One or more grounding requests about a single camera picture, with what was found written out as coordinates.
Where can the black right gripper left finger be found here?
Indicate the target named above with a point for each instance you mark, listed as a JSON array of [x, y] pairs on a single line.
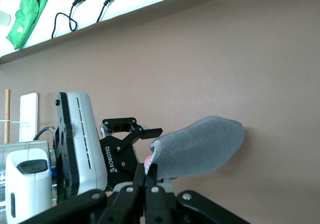
[[117, 206]]

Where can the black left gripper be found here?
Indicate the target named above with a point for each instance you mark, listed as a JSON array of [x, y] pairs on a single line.
[[122, 161]]

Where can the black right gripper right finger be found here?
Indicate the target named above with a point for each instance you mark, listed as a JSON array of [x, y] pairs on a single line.
[[162, 206]]

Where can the grey towel with pink side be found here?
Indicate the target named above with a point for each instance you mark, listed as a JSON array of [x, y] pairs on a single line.
[[200, 146]]

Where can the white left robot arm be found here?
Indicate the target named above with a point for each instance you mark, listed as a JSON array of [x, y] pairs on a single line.
[[27, 184]]

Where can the thin metal rack bar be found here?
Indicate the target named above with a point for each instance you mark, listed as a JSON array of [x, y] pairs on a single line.
[[15, 121]]

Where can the wooden rack rod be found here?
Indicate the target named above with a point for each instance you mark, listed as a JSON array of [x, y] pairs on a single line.
[[7, 104]]

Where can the green cloth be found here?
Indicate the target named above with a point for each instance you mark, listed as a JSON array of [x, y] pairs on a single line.
[[25, 21]]

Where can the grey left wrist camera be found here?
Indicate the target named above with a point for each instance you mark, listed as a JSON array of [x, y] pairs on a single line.
[[85, 144]]

